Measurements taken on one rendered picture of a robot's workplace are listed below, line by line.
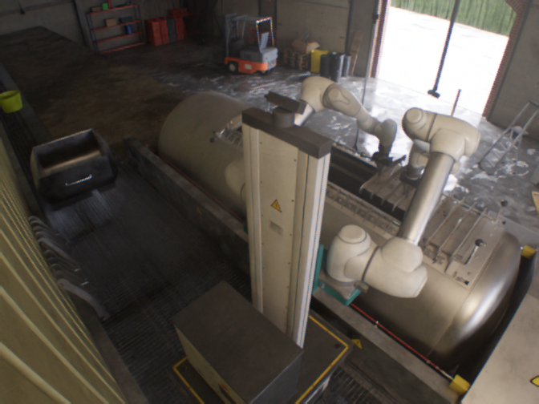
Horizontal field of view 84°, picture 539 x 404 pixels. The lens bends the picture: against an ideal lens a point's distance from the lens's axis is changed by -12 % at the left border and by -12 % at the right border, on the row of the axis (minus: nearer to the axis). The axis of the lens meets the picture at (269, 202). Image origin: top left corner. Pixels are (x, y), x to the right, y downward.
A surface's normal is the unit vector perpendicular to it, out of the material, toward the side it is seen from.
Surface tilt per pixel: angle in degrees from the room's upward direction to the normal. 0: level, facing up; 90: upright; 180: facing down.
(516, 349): 21
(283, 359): 0
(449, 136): 47
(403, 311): 65
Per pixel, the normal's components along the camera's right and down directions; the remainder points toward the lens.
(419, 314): -0.63, -0.01
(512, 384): -0.26, -0.57
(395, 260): -0.36, -0.29
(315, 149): -0.71, 0.45
